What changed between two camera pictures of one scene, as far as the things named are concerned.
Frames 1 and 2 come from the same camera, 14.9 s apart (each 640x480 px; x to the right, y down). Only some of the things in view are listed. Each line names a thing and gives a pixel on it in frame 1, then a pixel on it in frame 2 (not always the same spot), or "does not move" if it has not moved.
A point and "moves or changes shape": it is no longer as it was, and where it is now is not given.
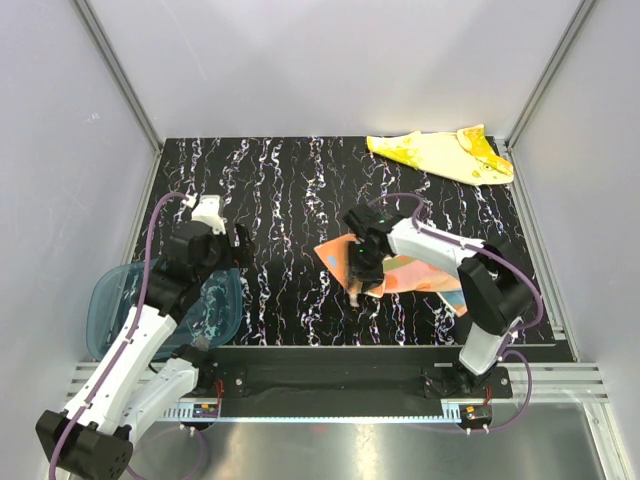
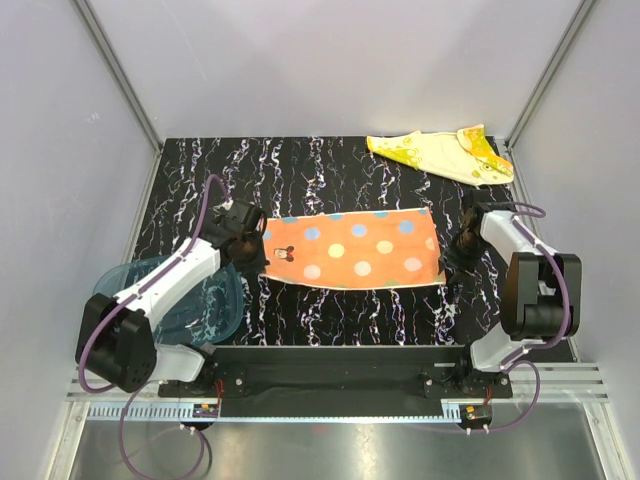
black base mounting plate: [400, 373] does not move
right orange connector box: [474, 416] does not move
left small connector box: [205, 411] does not move
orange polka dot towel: [399, 274] moves or changes shape
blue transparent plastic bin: [115, 287] does not move
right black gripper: [371, 278] -> [453, 260]
